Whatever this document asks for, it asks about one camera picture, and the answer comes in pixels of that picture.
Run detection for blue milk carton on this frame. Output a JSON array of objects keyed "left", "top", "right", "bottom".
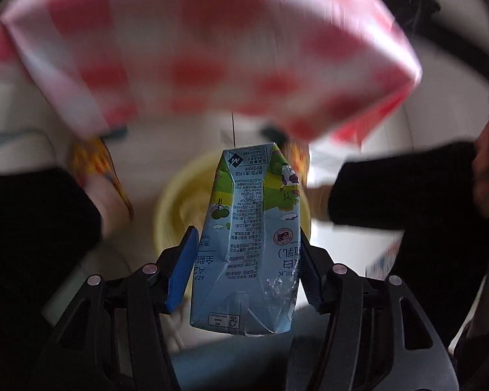
[{"left": 190, "top": 143, "right": 302, "bottom": 336}]

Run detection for yellow trash bin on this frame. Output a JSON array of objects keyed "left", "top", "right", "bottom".
[{"left": 154, "top": 143, "right": 312, "bottom": 266}]

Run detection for colourful slipper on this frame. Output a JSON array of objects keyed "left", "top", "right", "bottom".
[{"left": 68, "top": 138, "right": 134, "bottom": 221}]

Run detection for pink checkered tablecloth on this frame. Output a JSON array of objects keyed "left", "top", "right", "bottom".
[{"left": 0, "top": 0, "right": 422, "bottom": 144}]

